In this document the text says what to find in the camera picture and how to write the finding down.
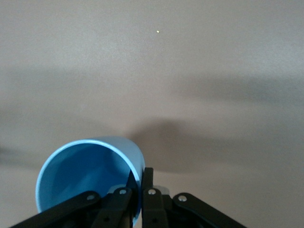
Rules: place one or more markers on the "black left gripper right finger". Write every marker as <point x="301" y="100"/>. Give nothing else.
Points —
<point x="154" y="209"/>

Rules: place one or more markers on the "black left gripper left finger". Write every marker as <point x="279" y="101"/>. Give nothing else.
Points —
<point x="78" y="206"/>

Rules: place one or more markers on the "light blue plastic cup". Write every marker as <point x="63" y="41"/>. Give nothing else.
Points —
<point x="78" y="171"/>

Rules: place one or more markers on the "brown table cloth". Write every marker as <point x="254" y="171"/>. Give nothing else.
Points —
<point x="152" y="71"/>

